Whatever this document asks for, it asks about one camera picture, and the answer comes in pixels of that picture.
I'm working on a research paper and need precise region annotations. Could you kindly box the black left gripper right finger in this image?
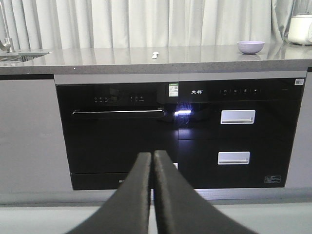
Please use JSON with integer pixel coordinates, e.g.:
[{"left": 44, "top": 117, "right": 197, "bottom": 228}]
[{"left": 154, "top": 150, "right": 254, "bottom": 234}]

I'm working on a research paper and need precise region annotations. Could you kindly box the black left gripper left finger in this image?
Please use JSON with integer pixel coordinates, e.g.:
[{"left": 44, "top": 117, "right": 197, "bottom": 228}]
[{"left": 68, "top": 152, "right": 151, "bottom": 234}]

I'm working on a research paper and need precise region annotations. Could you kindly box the pale green plastic spoon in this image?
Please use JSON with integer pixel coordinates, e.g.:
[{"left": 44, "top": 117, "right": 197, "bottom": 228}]
[{"left": 152, "top": 51, "right": 159, "bottom": 59}]

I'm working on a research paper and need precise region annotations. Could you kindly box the purple plastic bowl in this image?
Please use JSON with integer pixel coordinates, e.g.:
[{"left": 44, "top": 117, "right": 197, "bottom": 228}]
[{"left": 237, "top": 40, "right": 265, "bottom": 54}]

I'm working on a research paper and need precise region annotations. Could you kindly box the black built-in dishwasher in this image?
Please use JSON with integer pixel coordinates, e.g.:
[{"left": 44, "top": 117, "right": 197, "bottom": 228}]
[{"left": 55, "top": 77, "right": 179, "bottom": 190}]

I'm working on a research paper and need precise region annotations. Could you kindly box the black drawer disinfection cabinet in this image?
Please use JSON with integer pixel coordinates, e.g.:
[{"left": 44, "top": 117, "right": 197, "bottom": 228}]
[{"left": 177, "top": 78, "right": 306, "bottom": 189}]

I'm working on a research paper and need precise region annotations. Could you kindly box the grey left cabinet panel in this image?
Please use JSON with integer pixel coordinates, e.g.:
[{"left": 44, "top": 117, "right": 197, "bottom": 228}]
[{"left": 0, "top": 75, "right": 72, "bottom": 193}]

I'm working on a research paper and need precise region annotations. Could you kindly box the grey cabinet door panel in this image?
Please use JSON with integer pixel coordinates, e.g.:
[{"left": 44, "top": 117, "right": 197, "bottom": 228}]
[{"left": 286, "top": 69, "right": 312, "bottom": 188}]

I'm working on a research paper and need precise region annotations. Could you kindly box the grey stone countertop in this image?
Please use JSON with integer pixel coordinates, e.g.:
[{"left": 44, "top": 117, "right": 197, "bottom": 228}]
[{"left": 0, "top": 43, "right": 312, "bottom": 75}]

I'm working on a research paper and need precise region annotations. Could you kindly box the steel kitchen sink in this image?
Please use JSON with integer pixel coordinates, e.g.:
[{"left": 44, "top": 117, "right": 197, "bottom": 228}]
[{"left": 0, "top": 51, "right": 50, "bottom": 64}]

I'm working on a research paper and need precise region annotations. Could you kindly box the steel sink faucet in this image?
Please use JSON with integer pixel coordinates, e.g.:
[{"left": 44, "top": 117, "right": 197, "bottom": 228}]
[{"left": 0, "top": 0, "right": 15, "bottom": 53}]

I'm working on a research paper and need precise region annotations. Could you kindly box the white curtain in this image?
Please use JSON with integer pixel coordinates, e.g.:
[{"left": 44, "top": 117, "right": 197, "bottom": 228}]
[{"left": 4, "top": 0, "right": 312, "bottom": 50}]

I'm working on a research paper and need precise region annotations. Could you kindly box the white rice cooker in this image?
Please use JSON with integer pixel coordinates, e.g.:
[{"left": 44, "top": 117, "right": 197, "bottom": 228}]
[{"left": 288, "top": 13, "right": 312, "bottom": 45}]

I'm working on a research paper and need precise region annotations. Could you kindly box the lower silver drawer handle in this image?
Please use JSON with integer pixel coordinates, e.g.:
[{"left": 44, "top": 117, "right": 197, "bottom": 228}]
[{"left": 217, "top": 151, "right": 250, "bottom": 165}]

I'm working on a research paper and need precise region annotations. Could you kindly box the silver drawer handle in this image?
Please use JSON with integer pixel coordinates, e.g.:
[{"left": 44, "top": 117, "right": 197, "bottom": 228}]
[
  {"left": 220, "top": 110, "right": 256, "bottom": 125},
  {"left": 217, "top": 151, "right": 250, "bottom": 165}
]

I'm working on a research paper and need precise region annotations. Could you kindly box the upper silver drawer handle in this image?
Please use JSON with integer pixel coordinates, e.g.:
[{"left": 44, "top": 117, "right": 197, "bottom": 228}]
[{"left": 220, "top": 110, "right": 256, "bottom": 125}]

